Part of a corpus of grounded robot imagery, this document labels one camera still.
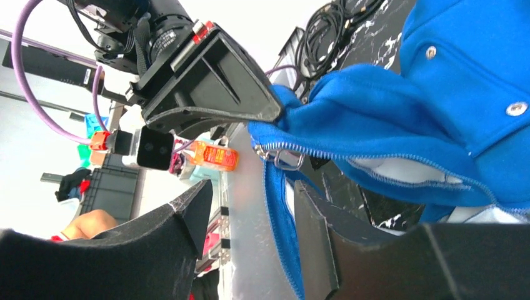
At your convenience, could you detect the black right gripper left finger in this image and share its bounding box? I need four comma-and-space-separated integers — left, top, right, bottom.
1, 180, 213, 299

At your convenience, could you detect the aluminium extrusion frame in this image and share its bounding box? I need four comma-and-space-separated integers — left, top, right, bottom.
196, 171, 230, 276

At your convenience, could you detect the blue zip jacket white lining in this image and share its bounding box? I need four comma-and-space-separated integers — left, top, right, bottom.
248, 1, 529, 299

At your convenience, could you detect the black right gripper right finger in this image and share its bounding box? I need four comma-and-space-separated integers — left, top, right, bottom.
294, 181, 529, 299

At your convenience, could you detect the dark grey plastic crate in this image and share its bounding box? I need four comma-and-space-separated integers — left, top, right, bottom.
79, 154, 140, 224

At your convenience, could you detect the orange labelled bottle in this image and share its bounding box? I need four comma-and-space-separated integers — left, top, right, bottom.
189, 141, 239, 172

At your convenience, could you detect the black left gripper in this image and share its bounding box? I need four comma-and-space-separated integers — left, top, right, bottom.
128, 0, 283, 139

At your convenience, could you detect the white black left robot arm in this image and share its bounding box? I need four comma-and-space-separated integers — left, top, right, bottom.
66, 1, 283, 139

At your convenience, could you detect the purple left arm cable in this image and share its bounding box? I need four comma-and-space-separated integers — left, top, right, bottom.
11, 0, 199, 154

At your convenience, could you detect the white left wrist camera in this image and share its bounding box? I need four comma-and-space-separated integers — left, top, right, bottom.
105, 126, 176, 171

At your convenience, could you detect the black cable bundle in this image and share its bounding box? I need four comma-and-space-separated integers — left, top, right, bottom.
294, 0, 386, 90

